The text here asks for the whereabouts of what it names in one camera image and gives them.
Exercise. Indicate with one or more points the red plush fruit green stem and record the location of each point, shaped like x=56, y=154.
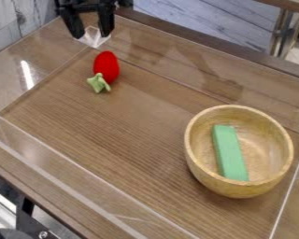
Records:
x=105, y=71

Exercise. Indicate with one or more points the light wooden bowl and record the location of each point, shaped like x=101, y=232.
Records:
x=264, y=144

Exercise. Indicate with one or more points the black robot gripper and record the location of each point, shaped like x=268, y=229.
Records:
x=69, y=7

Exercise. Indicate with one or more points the clear acrylic tray wall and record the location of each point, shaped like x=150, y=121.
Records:
x=88, y=204

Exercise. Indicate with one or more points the black metal table frame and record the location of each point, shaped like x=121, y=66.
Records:
x=17, y=223

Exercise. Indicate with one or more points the wooden background table leg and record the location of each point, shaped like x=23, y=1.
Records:
x=284, y=34

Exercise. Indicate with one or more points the green rectangular block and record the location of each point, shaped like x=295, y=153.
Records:
x=231, y=165

